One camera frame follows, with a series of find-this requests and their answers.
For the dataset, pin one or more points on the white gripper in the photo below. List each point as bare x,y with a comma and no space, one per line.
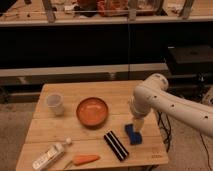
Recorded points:
137,123

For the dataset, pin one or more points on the orange pepper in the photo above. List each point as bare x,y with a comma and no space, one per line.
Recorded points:
82,159

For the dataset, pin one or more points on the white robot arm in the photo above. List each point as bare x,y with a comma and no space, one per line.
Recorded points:
152,94

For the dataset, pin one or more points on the orange ceramic bowl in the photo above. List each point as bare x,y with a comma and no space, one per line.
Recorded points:
92,111

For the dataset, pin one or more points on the blue sponge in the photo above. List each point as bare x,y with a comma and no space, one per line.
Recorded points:
135,137

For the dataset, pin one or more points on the black white striped block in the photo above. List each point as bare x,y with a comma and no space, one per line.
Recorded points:
116,146

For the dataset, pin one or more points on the wooden table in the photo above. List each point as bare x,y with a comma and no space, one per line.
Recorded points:
46,129

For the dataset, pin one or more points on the black box on shelf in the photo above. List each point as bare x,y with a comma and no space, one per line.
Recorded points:
190,59

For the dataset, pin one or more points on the translucent plastic cup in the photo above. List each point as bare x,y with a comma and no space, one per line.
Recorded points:
54,102

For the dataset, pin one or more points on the white plastic bottle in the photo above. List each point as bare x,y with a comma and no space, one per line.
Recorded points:
51,155

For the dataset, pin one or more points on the orange clutter on shelf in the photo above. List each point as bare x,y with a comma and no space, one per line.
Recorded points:
117,7

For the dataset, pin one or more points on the wooden shelf rack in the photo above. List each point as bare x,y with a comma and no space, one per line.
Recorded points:
45,39

